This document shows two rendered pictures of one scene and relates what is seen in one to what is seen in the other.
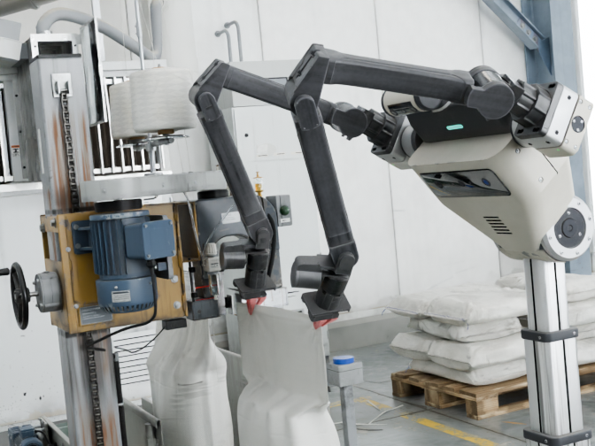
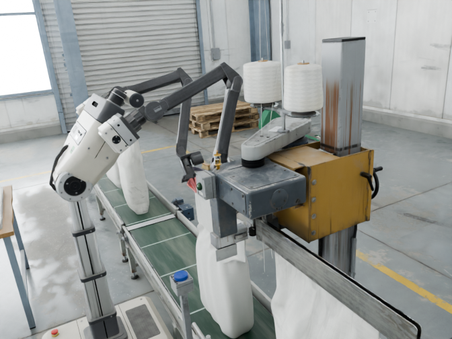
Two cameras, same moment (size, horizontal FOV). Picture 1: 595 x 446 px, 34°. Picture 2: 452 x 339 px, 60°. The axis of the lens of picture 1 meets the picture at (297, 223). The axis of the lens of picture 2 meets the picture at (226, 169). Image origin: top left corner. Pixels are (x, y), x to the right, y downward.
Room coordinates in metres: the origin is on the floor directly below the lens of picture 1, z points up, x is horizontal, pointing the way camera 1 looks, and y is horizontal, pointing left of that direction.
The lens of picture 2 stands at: (4.15, 0.10, 1.82)
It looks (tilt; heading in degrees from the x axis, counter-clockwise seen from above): 20 degrees down; 179
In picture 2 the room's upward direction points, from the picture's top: 4 degrees counter-clockwise
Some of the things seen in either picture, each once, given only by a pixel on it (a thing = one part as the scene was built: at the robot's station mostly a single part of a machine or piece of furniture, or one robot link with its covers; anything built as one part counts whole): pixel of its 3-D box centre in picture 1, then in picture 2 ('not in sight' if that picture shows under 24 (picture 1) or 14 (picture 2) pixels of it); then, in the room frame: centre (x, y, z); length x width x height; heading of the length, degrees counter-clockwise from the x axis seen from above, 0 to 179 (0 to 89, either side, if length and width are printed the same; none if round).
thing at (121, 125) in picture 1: (134, 110); (303, 86); (2.73, 0.43, 1.61); 0.15 x 0.14 x 0.17; 26
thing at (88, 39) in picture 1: (93, 73); not in sight; (4.64, 0.91, 1.95); 0.30 x 0.01 x 0.48; 26
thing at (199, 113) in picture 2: not in sight; (219, 110); (-3.26, 0.22, 0.36); 1.20 x 0.82 x 0.14; 112
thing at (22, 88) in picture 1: (50, 111); not in sight; (4.95, 1.20, 1.82); 0.51 x 0.27 x 0.71; 26
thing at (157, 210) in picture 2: not in sight; (118, 185); (0.23, -0.97, 0.34); 2.21 x 0.39 x 0.09; 26
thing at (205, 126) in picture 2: not in sight; (221, 118); (-3.30, 0.25, 0.22); 1.21 x 0.84 x 0.14; 116
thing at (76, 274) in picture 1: (111, 265); (321, 185); (2.66, 0.52, 1.18); 0.34 x 0.25 x 0.31; 116
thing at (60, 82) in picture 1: (62, 84); not in sight; (2.55, 0.58, 1.68); 0.05 x 0.03 x 0.06; 116
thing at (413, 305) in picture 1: (446, 299); not in sight; (5.69, -0.84, 0.56); 0.66 x 0.43 x 0.15; 113
